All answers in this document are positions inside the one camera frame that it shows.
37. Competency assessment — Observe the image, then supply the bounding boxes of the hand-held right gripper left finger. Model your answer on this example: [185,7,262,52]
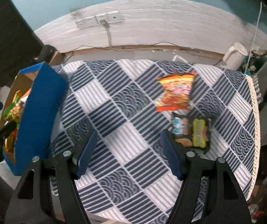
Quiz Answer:
[5,130,98,224]

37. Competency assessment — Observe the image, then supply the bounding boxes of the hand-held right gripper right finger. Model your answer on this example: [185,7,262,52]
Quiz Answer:
[160,129,253,224]

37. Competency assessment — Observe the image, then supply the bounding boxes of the green snack packet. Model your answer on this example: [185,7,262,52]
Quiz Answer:
[3,90,27,123]

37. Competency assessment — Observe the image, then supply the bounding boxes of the gold snack packet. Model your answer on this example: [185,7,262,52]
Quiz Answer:
[3,136,16,153]

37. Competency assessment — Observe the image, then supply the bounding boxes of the black snack packet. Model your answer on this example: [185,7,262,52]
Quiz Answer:
[171,112,213,154]

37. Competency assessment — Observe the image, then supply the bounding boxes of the blue cardboard box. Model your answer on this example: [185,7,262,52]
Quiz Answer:
[0,62,69,176]

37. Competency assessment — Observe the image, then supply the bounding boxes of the yellow orange snack packet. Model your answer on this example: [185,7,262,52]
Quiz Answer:
[156,71,198,112]

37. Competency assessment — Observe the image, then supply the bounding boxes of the navy white patterned tablecloth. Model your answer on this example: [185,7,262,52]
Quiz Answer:
[47,59,262,224]

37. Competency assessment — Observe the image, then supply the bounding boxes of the dark board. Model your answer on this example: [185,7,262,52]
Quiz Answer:
[0,0,44,87]

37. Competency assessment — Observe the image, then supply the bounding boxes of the black round object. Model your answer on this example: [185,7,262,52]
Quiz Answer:
[32,44,57,63]

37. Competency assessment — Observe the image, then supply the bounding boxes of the brown cardboard box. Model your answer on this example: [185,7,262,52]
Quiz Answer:
[49,51,64,66]

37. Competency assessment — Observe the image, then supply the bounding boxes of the white kettle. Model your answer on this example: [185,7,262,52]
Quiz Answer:
[222,42,248,70]

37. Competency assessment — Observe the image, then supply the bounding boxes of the white hanging cord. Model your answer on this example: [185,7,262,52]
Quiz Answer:
[246,2,262,73]

